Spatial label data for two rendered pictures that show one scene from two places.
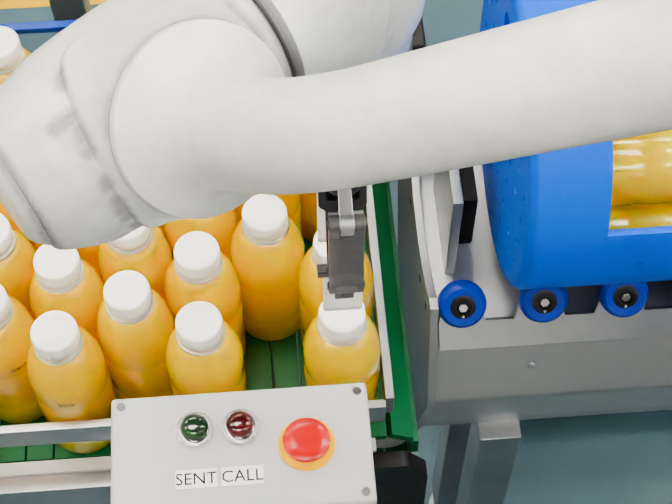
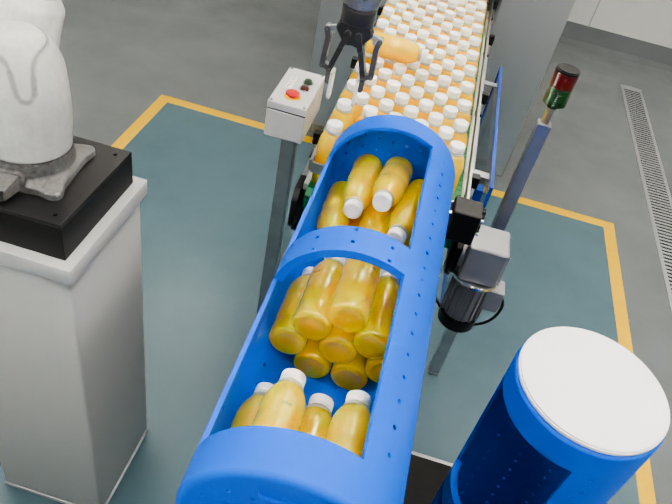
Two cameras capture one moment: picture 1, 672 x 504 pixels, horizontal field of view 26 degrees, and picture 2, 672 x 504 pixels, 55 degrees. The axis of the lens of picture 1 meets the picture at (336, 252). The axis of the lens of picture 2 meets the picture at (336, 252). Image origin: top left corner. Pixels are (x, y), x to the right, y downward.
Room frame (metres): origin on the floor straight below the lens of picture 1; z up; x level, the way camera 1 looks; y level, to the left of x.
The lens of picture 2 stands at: (0.86, -1.38, 1.90)
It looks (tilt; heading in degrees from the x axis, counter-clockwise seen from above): 41 degrees down; 98
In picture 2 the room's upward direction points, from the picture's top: 13 degrees clockwise
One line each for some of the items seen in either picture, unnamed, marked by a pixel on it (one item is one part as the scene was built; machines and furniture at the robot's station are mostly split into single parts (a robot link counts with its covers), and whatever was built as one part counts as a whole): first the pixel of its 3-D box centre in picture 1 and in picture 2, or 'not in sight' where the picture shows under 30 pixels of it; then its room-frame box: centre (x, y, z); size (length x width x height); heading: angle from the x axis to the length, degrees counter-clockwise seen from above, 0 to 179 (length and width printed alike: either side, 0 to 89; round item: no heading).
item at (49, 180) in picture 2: not in sight; (27, 159); (0.11, -0.53, 1.11); 0.22 x 0.18 x 0.06; 100
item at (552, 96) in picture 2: not in sight; (557, 94); (1.08, 0.30, 1.18); 0.06 x 0.06 x 0.05
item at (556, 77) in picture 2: not in sight; (564, 79); (1.08, 0.30, 1.23); 0.06 x 0.06 x 0.04
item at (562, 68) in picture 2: not in sight; (556, 96); (1.08, 0.30, 1.18); 0.06 x 0.06 x 0.16
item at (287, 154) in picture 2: not in sight; (272, 257); (0.45, 0.07, 0.50); 0.04 x 0.04 x 1.00; 4
